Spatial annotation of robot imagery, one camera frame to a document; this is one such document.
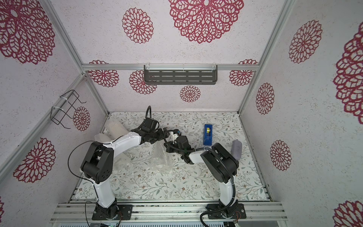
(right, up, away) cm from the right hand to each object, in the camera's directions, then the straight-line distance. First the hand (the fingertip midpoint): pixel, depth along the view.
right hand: (162, 143), depth 92 cm
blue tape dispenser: (+31, +5, +9) cm, 33 cm away
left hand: (+2, +4, +3) cm, 5 cm away
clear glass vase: (+1, -10, -7) cm, 13 cm away
